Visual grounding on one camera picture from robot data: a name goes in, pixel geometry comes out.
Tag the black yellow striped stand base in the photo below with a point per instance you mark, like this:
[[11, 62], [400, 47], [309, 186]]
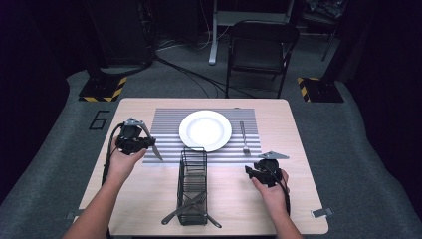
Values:
[[99, 91], [321, 91]]

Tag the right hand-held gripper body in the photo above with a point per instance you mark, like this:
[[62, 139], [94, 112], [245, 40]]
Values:
[[270, 172]]

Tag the person's right hand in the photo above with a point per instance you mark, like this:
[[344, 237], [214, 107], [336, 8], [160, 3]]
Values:
[[275, 197]]

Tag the white desk frame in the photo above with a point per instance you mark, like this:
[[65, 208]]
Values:
[[213, 40]]

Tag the silver fork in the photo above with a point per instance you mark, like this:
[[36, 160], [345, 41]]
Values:
[[244, 136], [215, 224]]

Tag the black cabinet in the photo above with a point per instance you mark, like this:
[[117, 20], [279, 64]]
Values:
[[126, 33]]

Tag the white round plate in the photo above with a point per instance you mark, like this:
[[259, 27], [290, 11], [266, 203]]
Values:
[[205, 129]]

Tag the grey striped placemat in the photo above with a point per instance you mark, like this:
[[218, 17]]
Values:
[[166, 119]]

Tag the metal table clip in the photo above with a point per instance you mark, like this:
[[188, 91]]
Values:
[[75, 214], [322, 212]]

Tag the person's left hand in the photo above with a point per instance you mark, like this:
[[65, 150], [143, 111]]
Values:
[[122, 166]]

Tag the black folding chair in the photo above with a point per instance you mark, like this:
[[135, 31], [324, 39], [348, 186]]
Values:
[[255, 49]]

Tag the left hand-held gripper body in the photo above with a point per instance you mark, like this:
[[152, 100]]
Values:
[[129, 142]]

